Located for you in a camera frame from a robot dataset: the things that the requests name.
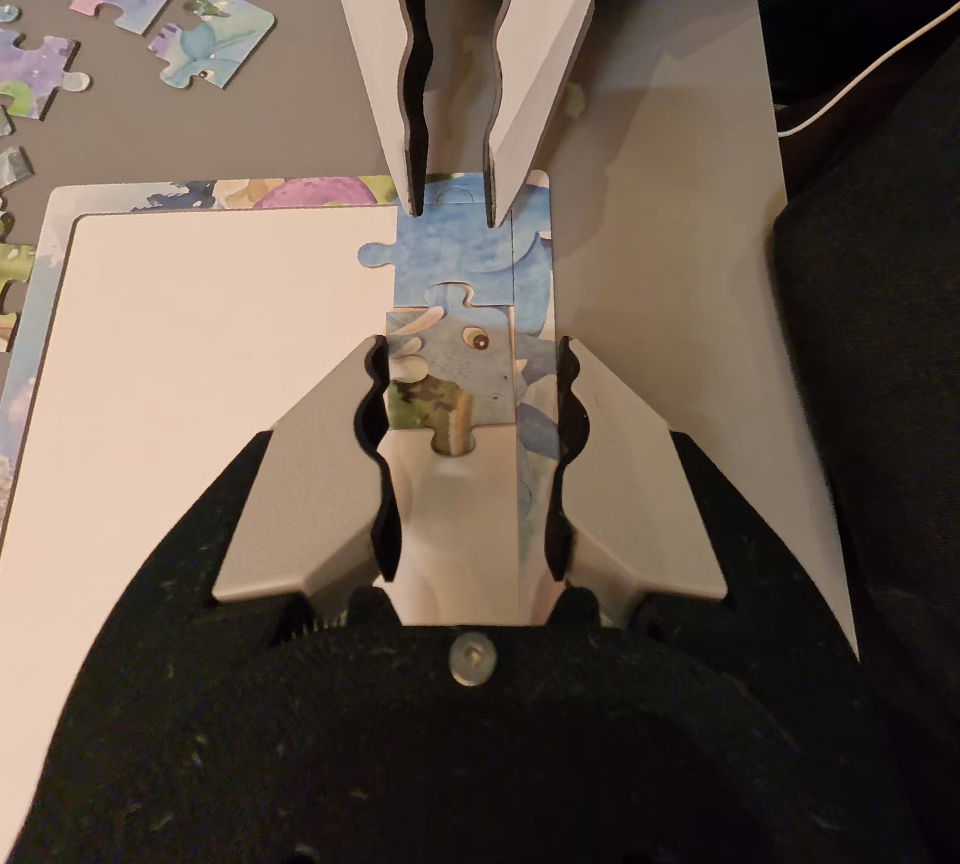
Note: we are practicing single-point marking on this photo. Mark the white puzzle tray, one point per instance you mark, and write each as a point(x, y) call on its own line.
point(187, 354)

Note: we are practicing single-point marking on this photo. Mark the blue triceratops body puzzle piece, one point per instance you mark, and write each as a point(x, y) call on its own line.
point(457, 257)

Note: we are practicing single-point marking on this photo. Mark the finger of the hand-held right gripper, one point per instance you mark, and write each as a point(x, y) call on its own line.
point(547, 17)
point(375, 17)

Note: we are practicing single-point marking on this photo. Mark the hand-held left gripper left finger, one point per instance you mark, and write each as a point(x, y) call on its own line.
point(300, 504)

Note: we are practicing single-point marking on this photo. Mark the blue triceratops face puzzle piece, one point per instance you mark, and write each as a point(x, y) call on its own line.
point(480, 369)

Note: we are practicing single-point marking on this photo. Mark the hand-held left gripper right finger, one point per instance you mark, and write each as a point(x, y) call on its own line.
point(645, 504)

